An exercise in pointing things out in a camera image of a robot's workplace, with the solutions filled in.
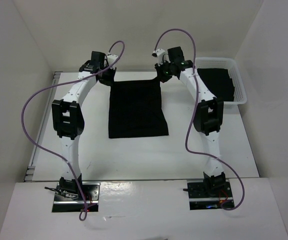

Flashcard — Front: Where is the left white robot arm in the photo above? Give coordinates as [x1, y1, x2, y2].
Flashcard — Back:
[51, 51, 119, 200]

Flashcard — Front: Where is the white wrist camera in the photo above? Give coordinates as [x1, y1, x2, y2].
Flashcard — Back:
[106, 53, 119, 69]
[152, 48, 168, 66]

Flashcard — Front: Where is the black skirt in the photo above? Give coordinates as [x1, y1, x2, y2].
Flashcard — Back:
[108, 79, 169, 139]

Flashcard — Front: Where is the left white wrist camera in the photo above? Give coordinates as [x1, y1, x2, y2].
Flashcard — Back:
[106, 53, 119, 69]

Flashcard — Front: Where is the purple cable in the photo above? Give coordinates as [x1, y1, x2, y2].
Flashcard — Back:
[20, 40, 125, 222]
[151, 28, 247, 211]

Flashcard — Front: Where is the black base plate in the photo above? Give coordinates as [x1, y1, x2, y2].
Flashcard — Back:
[44, 181, 101, 213]
[183, 181, 235, 210]

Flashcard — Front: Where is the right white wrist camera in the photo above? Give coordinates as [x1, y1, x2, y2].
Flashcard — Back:
[152, 48, 168, 66]

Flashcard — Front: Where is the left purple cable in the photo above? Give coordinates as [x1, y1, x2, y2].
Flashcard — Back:
[20, 40, 125, 222]

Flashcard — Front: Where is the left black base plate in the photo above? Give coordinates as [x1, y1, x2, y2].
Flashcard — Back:
[44, 181, 101, 213]

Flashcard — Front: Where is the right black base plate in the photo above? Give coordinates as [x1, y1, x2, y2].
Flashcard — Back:
[183, 181, 235, 210]

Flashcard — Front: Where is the black folded skirts stack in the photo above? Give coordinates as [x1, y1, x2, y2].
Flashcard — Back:
[197, 68, 235, 102]

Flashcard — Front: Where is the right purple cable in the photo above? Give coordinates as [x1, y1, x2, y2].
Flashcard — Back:
[151, 28, 247, 211]

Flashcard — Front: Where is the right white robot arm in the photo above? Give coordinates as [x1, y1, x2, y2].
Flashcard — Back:
[152, 47, 226, 198]

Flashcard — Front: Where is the white plastic basket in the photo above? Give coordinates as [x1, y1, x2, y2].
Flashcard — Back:
[195, 57, 247, 108]

